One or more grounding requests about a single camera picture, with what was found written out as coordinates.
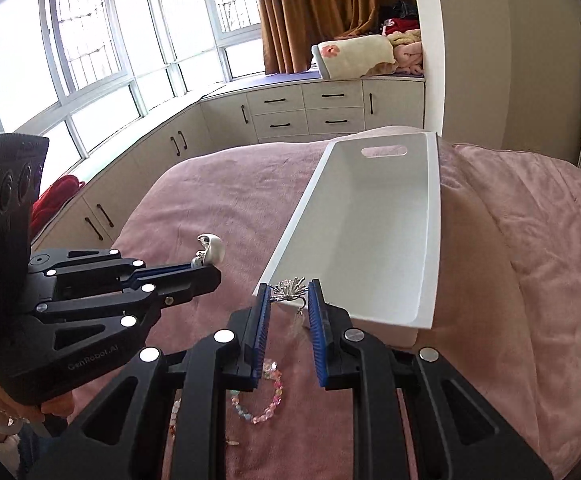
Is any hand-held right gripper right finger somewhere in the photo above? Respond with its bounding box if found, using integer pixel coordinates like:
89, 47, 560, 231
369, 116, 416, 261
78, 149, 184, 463
307, 280, 554, 480

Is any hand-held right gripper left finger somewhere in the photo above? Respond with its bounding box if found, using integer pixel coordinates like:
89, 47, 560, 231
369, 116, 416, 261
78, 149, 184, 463
28, 290, 272, 480

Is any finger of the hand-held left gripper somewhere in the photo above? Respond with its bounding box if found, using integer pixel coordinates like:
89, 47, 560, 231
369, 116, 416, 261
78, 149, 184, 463
34, 265, 222, 361
29, 248, 202, 292

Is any silver shell-shaped clip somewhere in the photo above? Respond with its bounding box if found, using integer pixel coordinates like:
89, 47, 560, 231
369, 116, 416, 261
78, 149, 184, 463
191, 233, 226, 267

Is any silver spiky brooch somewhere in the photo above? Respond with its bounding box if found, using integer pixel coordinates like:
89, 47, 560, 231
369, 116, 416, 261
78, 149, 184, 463
269, 275, 317, 333

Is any white plastic storage bin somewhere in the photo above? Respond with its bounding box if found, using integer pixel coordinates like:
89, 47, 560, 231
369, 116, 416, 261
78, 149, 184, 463
252, 130, 444, 351

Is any person's left hand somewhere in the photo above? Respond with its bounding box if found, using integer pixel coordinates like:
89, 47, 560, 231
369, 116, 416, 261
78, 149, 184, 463
0, 377, 76, 423

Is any red cloth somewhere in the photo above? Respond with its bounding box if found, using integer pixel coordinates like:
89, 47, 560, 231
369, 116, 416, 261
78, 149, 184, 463
31, 174, 82, 237

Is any white window seat cabinet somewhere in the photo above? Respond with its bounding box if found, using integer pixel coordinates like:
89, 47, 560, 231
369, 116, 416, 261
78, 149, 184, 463
30, 77, 427, 257

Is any white cabinet drawer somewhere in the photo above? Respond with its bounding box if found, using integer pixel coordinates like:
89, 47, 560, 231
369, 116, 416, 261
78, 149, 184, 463
246, 85, 305, 116
305, 106, 366, 135
251, 110, 309, 140
302, 81, 364, 111

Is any pink bedspread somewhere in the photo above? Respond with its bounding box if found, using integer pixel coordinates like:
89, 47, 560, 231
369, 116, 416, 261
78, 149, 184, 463
63, 125, 581, 480

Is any purple window seat mat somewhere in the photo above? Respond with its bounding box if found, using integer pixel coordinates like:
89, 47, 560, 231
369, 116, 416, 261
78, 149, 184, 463
201, 70, 427, 98

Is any bay window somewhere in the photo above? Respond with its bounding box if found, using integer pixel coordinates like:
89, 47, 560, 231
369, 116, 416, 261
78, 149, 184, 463
0, 0, 264, 162

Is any white cabinet door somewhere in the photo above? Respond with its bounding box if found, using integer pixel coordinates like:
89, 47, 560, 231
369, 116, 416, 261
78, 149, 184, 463
363, 79, 426, 131

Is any cream floral pillow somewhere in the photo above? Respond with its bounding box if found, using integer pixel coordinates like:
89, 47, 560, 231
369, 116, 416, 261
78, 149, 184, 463
311, 34, 399, 80

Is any pink crumpled blanket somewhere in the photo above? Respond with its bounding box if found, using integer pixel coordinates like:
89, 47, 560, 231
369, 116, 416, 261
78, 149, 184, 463
387, 29, 426, 79

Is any brown curtain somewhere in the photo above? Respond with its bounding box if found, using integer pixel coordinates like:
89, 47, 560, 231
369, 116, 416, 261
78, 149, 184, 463
252, 0, 419, 76

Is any red garment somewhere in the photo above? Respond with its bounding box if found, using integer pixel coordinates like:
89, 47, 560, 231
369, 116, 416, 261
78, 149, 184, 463
382, 16, 421, 37

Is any pastel beaded bracelet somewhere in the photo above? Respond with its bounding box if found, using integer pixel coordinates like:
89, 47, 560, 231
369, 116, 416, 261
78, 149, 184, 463
229, 358, 285, 425

